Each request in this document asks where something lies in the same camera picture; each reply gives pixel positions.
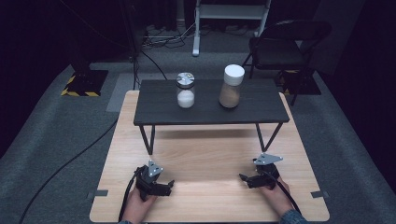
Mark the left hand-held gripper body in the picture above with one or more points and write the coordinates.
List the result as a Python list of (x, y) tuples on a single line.
[(149, 185)]

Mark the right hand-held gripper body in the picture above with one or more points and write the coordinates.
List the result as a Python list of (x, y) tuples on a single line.
[(264, 179)]

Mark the black shelf with metal legs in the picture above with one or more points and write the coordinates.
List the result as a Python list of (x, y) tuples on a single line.
[(155, 105)]

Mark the glass jar with white lid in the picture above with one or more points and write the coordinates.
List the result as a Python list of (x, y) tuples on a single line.
[(231, 90)]

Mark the glass jar with silver lid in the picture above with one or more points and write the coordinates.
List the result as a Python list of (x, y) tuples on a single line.
[(185, 93)]

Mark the person's right hand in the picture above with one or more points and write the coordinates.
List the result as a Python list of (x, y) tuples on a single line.
[(278, 199)]

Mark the person's left hand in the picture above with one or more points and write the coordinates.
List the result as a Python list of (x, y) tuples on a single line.
[(137, 208)]

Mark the grey floor mat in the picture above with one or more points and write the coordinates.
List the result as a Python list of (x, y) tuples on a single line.
[(124, 90)]

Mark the black base with hazard stripes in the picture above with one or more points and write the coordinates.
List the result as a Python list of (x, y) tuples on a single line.
[(87, 82)]

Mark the black folding chair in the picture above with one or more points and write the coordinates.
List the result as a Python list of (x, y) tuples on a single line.
[(280, 51)]

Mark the grey leaning panel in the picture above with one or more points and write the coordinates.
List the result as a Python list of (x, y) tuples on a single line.
[(336, 34)]

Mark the white metal stand frame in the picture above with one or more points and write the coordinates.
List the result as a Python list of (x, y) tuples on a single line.
[(230, 11)]

